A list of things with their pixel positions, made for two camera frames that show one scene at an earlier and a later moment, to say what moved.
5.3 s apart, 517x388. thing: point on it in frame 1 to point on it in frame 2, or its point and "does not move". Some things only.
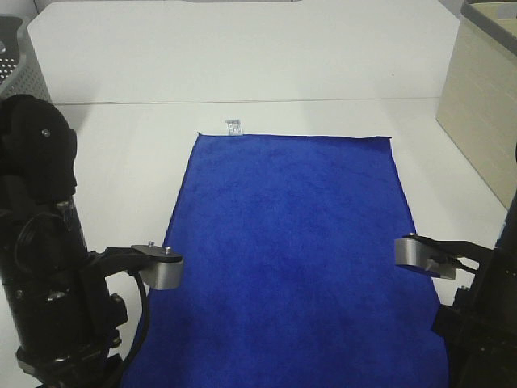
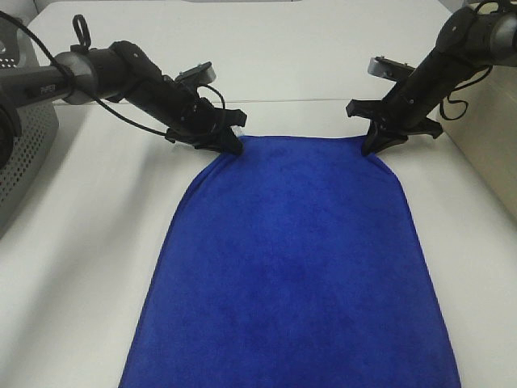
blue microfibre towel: x=289 y=278 does not move
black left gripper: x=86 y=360 to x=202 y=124
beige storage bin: x=478 y=103 does not move
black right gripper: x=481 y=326 to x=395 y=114
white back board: x=178 y=51 does not move
